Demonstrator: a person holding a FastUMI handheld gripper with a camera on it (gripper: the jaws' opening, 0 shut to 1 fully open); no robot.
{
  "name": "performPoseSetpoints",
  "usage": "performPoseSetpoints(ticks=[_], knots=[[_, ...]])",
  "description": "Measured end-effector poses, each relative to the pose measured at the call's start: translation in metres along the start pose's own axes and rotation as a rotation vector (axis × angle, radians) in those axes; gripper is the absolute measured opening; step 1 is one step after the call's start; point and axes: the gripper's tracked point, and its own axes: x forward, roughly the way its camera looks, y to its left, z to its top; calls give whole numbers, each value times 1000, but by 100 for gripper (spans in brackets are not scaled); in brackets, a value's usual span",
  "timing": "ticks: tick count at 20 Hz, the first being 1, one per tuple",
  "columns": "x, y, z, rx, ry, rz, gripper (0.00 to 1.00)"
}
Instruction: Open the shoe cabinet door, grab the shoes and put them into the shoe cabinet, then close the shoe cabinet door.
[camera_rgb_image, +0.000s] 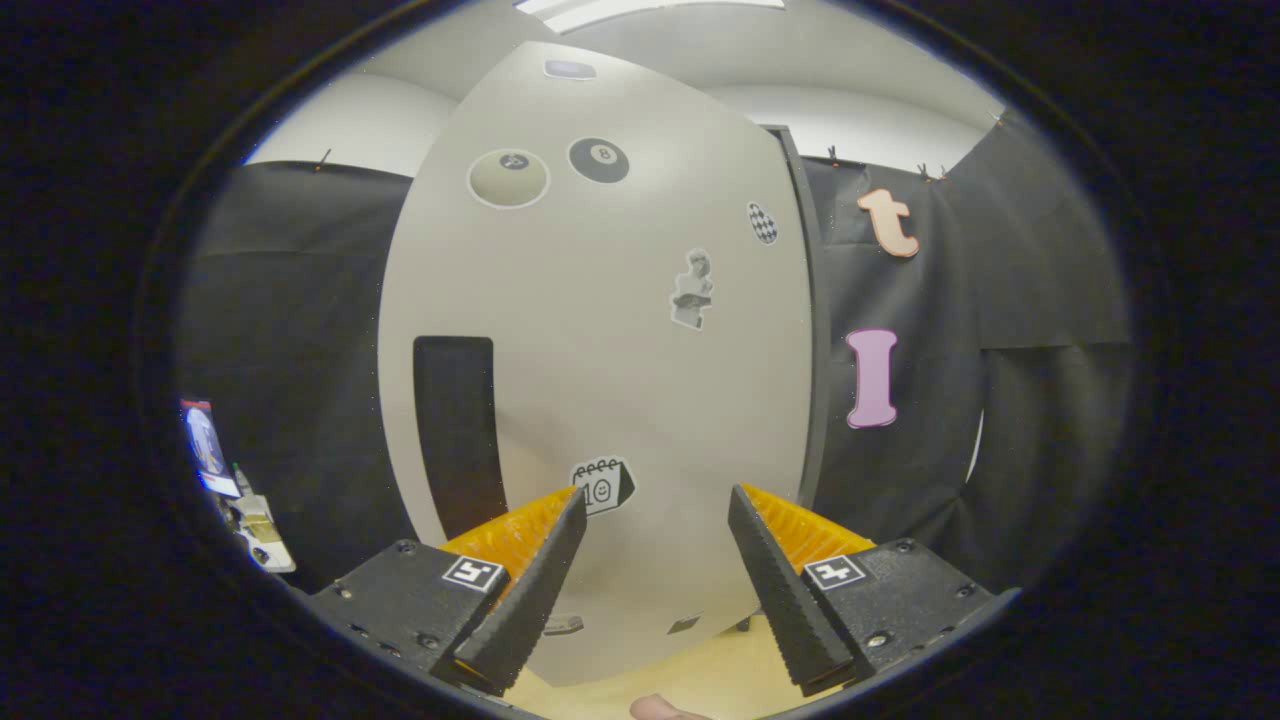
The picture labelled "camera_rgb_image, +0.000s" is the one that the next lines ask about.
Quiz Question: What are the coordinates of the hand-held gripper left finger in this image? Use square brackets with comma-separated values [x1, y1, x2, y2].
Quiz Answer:
[303, 486, 590, 697]

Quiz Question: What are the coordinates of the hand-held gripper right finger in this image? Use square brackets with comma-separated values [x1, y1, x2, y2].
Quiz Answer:
[727, 484, 999, 698]

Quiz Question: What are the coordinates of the black backdrop cloth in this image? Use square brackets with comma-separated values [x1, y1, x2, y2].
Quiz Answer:
[175, 105, 1136, 593]

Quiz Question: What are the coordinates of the white yellow box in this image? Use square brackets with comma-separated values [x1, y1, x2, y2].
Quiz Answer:
[228, 488, 297, 574]

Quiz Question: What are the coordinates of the large ceiling light panel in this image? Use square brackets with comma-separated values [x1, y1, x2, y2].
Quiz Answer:
[515, 0, 786, 34]

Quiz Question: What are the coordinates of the light grey shoe cabinet door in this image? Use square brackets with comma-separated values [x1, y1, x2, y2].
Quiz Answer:
[378, 40, 816, 689]

